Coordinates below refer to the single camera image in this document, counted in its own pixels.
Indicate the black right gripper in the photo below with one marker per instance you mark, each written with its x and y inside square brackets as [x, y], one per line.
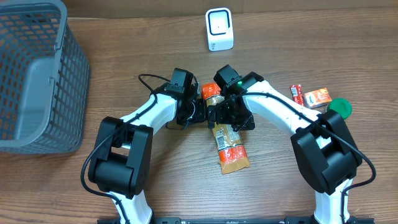
[244, 122]

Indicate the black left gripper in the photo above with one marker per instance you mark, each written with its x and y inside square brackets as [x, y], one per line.
[199, 110]

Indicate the long red orange spaghetti pack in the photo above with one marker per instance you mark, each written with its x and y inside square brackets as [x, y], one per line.
[231, 150]

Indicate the thin red snack stick pack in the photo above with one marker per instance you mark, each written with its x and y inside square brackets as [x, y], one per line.
[297, 96]

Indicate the small orange snack box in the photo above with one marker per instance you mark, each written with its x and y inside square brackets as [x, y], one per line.
[317, 98]

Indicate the green lid white jar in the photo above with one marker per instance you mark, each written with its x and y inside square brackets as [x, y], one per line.
[341, 106]

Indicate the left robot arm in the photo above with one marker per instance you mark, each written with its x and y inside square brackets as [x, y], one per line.
[118, 166]

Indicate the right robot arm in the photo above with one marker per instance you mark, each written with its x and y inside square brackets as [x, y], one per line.
[324, 149]

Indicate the white barcode scanner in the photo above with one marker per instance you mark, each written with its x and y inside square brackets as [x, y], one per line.
[219, 29]

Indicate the grey plastic mesh basket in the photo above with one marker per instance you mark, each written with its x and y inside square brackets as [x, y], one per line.
[45, 78]

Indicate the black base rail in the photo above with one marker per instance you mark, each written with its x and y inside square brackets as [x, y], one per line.
[286, 220]

